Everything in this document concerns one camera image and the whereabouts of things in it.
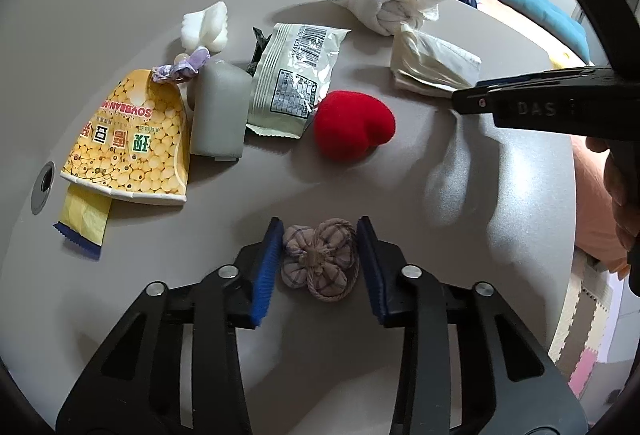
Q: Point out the white green snack packet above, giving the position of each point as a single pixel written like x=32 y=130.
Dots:
x=290 y=80

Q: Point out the white knotted cloth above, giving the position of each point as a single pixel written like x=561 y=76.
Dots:
x=390 y=7

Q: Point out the person's right hand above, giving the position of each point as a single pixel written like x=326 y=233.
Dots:
x=620 y=195

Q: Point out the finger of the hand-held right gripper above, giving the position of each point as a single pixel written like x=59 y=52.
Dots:
x=550 y=76
x=472 y=102

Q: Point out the cream plastic packet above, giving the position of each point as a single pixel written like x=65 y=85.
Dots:
x=430 y=62

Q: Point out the dark green wrapper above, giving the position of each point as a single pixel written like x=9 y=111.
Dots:
x=260 y=45

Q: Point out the yellow soybean print packet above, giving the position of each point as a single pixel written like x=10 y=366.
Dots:
x=135 y=140

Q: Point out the red plush heart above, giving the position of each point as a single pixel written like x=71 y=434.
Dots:
x=350 y=125

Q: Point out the white foam piece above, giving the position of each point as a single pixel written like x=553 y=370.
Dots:
x=207 y=27

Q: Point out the small yellow blue-edged packet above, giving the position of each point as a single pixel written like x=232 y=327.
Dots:
x=85 y=220

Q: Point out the foam puzzle floor mat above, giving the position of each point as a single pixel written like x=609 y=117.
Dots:
x=585 y=315

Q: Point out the plaid fabric pumpkin ornament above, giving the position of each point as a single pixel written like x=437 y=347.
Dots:
x=320 y=260

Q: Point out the purple fabric scrunchie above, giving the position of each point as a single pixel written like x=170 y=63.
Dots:
x=185 y=67

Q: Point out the grey plastic box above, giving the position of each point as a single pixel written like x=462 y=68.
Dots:
x=220 y=110

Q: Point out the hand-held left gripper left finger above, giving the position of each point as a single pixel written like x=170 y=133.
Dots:
x=265 y=275

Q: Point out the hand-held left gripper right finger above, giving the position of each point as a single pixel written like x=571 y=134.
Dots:
x=372 y=275

